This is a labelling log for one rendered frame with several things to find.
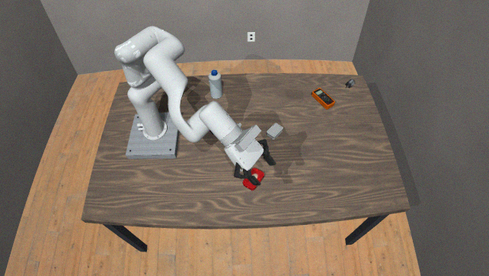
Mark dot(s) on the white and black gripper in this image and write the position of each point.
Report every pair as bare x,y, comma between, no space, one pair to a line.
248,158

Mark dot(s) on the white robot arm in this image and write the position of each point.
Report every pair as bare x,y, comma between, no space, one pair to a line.
157,69

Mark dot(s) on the orange multimeter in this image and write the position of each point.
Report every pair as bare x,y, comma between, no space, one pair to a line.
323,98

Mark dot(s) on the grey bottle with blue cap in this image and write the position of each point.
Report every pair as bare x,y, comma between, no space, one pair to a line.
215,84

